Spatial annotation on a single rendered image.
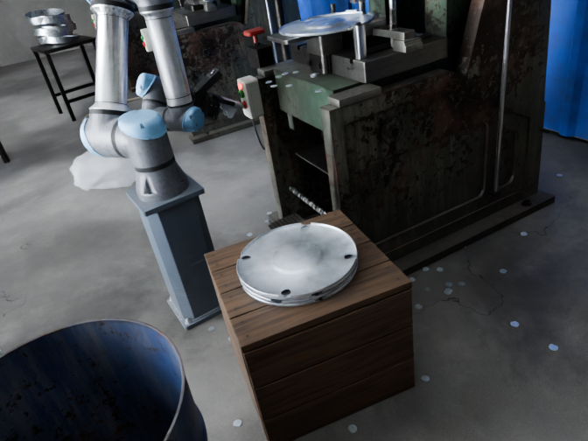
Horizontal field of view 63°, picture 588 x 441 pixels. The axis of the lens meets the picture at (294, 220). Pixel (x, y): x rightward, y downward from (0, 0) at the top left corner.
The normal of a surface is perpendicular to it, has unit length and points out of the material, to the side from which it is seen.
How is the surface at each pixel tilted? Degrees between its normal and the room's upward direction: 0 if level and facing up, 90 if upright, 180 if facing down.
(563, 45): 90
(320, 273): 0
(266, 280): 0
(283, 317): 0
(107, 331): 88
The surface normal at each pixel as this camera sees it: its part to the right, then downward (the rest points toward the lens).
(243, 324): -0.15, -0.84
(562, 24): -0.88, 0.36
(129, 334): -0.25, 0.51
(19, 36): 0.46, 0.40
